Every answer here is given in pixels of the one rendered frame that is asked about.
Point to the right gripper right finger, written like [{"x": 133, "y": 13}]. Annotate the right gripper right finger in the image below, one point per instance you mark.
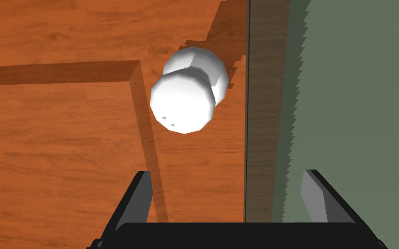
[{"x": 324, "y": 200}]

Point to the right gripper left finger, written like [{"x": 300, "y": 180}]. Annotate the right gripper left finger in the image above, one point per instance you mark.
[{"x": 135, "y": 202}]

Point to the white door knob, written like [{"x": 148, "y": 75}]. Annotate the white door knob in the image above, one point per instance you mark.
[{"x": 185, "y": 97}]

